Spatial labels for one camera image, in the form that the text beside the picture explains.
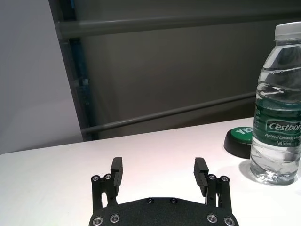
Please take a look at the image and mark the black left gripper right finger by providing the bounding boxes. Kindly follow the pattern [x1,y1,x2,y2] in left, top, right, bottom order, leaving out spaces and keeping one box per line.
[193,157,233,215]

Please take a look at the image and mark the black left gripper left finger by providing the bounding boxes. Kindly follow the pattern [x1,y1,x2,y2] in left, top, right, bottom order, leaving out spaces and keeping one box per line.
[91,157,124,210]

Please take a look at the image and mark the thin grey horizontal rail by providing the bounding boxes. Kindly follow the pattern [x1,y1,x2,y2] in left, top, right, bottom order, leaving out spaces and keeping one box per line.
[82,91,257,135]

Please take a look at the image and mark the thick grey horizontal rail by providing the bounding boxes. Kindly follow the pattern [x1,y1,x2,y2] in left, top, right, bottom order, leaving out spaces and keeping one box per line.
[56,10,301,39]

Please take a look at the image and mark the green YES button black base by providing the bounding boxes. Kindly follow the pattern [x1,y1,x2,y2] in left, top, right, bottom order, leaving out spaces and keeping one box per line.
[223,127,256,160]

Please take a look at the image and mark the clear water bottle green label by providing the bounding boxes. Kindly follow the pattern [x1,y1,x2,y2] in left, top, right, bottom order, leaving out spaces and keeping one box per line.
[249,21,301,186]

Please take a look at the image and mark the dark vertical frame post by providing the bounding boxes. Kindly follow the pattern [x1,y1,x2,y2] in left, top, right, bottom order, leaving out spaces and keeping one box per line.
[48,0,99,142]

